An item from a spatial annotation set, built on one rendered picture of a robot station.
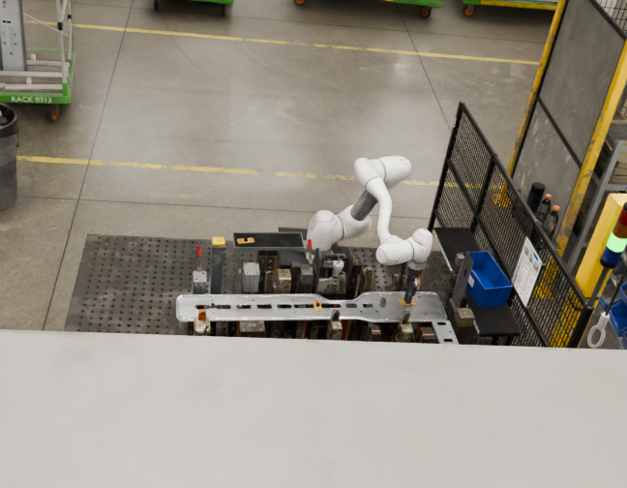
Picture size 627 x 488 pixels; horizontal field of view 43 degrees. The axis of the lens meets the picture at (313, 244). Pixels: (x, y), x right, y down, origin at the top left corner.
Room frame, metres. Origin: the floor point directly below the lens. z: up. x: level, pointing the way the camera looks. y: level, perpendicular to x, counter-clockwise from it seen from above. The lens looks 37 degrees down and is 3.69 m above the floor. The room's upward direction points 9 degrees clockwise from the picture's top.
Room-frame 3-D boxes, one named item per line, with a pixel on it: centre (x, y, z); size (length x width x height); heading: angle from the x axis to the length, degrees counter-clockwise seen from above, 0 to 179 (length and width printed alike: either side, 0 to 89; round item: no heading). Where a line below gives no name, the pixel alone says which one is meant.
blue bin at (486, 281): (3.41, -0.92, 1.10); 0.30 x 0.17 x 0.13; 21
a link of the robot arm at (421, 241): (3.21, -0.51, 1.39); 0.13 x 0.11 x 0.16; 123
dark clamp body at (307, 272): (3.29, 0.01, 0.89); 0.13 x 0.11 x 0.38; 14
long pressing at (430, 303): (3.09, -0.05, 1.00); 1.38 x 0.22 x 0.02; 104
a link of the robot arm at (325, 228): (3.89, -0.04, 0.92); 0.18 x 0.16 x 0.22; 123
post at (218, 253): (3.31, 0.49, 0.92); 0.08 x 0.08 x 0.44; 14
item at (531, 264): (3.25, -1.08, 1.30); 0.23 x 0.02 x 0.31; 14
